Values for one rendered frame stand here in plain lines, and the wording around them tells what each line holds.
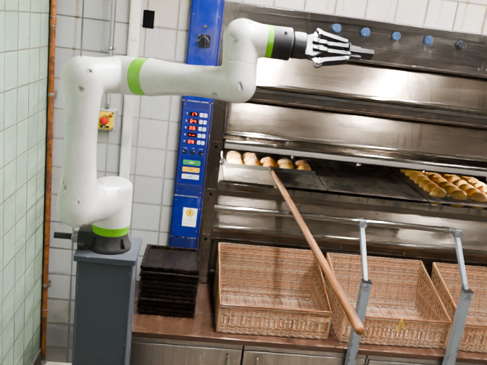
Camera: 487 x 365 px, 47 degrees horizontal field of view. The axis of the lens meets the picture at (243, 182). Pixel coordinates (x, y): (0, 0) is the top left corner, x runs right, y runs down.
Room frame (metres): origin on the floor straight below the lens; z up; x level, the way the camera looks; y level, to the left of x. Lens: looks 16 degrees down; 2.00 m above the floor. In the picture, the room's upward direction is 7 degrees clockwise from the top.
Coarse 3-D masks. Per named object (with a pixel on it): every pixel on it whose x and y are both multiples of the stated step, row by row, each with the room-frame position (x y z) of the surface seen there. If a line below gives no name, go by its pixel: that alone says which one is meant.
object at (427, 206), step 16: (256, 192) 2.88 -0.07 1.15; (272, 192) 2.89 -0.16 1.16; (288, 192) 2.90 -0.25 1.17; (304, 192) 2.90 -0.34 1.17; (320, 192) 2.92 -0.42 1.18; (336, 192) 2.97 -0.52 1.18; (416, 208) 2.96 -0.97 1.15; (432, 208) 2.97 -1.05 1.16; (448, 208) 2.98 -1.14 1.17; (464, 208) 2.98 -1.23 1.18; (480, 208) 3.02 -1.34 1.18
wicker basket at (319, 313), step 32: (224, 256) 2.81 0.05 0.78; (256, 256) 2.83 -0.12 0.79; (224, 288) 2.77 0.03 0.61; (256, 288) 2.79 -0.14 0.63; (288, 288) 2.81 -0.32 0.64; (320, 288) 2.67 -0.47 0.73; (224, 320) 2.47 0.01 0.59; (256, 320) 2.39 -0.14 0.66; (288, 320) 2.41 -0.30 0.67; (320, 320) 2.42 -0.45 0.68
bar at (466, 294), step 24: (288, 216) 2.52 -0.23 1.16; (312, 216) 2.53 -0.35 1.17; (336, 216) 2.55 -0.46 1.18; (360, 240) 2.51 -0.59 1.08; (456, 240) 2.58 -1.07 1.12; (360, 288) 2.35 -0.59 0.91; (360, 312) 2.33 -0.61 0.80; (456, 312) 2.40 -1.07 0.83; (360, 336) 2.33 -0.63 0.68; (456, 336) 2.37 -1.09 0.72
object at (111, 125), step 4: (100, 108) 2.78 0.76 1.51; (100, 112) 2.73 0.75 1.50; (104, 112) 2.74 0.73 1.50; (108, 112) 2.74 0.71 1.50; (112, 112) 2.74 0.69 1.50; (116, 112) 2.77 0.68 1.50; (100, 116) 2.73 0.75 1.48; (104, 116) 2.74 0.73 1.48; (108, 116) 2.74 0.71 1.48; (116, 116) 2.77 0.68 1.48; (112, 120) 2.74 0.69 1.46; (116, 120) 2.78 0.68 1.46; (100, 124) 2.73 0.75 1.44; (108, 124) 2.74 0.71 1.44; (112, 124) 2.74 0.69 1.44; (116, 124) 2.79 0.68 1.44; (100, 128) 2.74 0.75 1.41; (104, 128) 2.74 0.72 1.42; (108, 128) 2.74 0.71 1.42; (112, 128) 2.74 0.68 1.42
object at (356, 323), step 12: (276, 180) 2.96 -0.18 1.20; (288, 204) 2.57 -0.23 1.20; (300, 216) 2.39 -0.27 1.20; (300, 228) 2.28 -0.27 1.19; (312, 240) 2.11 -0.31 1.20; (324, 264) 1.89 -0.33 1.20; (336, 288) 1.71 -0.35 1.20; (348, 300) 1.63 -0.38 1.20; (348, 312) 1.56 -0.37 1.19; (360, 324) 1.48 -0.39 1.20
